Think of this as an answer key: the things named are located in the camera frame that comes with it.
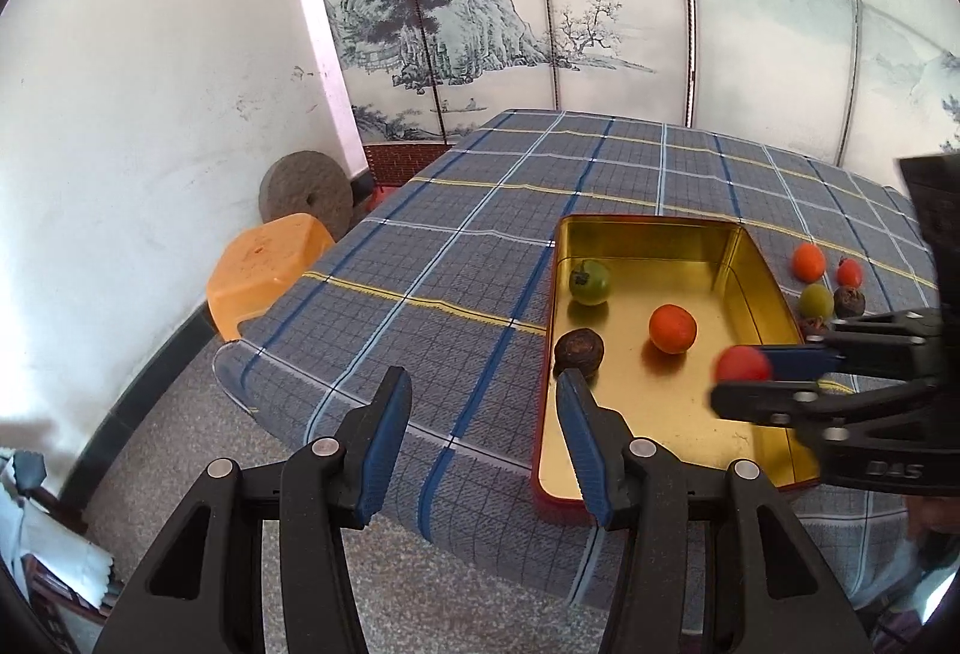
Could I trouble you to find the white crumpled cloth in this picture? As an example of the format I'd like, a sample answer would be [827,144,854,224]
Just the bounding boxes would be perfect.
[0,459,115,614]

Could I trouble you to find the round grey millstone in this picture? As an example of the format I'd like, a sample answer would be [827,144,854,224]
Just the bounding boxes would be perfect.
[259,150,353,242]

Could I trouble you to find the gold tin box red sides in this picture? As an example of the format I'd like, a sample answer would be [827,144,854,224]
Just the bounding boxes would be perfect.
[531,213,822,526]

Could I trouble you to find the orange plastic stool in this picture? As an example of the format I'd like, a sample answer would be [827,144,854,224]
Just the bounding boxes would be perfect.
[206,213,336,341]

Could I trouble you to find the green round fruit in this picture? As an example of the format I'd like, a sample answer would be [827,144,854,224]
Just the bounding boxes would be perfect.
[798,283,835,320]
[568,259,612,307]

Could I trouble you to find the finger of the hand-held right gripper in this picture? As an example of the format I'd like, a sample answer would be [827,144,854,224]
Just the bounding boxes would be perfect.
[710,376,938,435]
[759,307,942,382]

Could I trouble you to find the orange round fruit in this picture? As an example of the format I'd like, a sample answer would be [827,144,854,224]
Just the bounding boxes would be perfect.
[648,303,698,355]
[792,243,827,284]

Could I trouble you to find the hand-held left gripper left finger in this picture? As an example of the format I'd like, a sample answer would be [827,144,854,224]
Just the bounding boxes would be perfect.
[90,365,415,654]

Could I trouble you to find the grey plaid tablecloth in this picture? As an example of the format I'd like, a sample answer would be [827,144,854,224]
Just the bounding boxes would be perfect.
[214,108,946,614]

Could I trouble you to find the red round fruit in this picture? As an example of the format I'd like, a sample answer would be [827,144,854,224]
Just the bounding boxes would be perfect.
[715,345,773,386]

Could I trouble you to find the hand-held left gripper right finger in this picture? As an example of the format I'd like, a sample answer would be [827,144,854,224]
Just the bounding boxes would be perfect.
[555,369,878,654]

